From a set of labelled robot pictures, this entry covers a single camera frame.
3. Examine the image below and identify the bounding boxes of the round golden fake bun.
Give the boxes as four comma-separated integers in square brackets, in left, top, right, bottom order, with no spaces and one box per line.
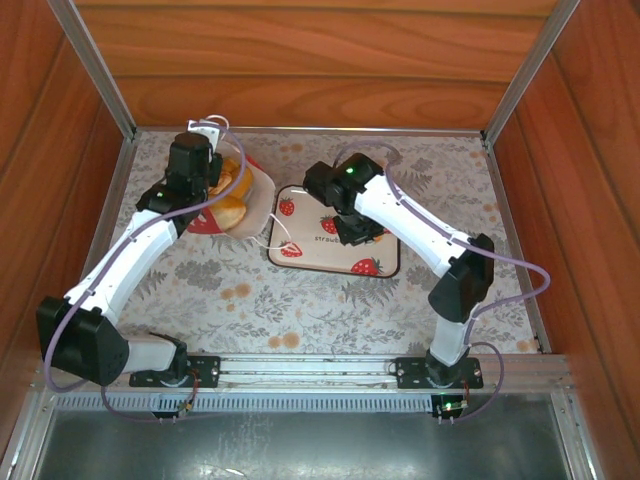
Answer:
[208,194,249,232]

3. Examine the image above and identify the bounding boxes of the red and white paper bag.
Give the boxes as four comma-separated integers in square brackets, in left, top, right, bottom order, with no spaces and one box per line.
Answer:
[182,114,304,253]

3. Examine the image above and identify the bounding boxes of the strawberry print tray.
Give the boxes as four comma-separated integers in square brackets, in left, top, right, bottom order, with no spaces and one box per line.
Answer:
[266,183,402,277]

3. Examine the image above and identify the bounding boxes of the floral tablecloth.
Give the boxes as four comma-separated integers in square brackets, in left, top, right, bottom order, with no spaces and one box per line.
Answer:
[79,130,544,356]

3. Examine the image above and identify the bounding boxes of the circuit board with green light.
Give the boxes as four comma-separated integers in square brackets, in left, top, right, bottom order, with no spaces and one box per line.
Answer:
[432,394,471,419]

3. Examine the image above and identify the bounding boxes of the grey metal sheet panel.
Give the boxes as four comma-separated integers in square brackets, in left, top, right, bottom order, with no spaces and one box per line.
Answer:
[29,409,576,480]

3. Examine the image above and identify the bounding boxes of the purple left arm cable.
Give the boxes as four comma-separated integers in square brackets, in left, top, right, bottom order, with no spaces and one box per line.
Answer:
[43,127,247,424]

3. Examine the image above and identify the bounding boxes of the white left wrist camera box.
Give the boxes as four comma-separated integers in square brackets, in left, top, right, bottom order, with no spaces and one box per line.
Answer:
[187,118,222,151]

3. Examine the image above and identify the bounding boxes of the long aluminium table edge rail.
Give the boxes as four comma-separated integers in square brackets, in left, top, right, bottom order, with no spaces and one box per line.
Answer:
[134,125,486,136]

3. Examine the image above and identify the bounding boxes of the short aluminium table edge rail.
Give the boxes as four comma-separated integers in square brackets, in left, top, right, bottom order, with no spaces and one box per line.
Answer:
[482,137,552,354]
[54,137,139,354]

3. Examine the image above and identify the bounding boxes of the slanted aluminium frame post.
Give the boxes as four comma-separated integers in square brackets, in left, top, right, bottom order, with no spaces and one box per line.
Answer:
[480,0,584,146]
[47,0,139,144]

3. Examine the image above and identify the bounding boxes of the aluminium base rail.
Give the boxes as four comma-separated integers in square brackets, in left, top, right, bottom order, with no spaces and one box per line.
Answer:
[32,352,571,391]

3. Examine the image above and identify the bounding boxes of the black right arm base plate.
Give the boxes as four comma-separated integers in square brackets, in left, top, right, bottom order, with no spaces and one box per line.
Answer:
[388,355,485,390]

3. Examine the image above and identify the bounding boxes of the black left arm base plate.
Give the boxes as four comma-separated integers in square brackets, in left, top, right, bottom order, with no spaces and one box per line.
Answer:
[128,354,221,389]

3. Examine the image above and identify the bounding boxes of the grey slotted cable duct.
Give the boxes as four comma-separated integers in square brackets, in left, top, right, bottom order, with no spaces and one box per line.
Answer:
[49,392,554,414]

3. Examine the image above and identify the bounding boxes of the aluminium panel frame bar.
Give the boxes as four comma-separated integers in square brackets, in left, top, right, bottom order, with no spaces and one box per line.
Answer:
[549,392,609,480]
[0,392,56,480]

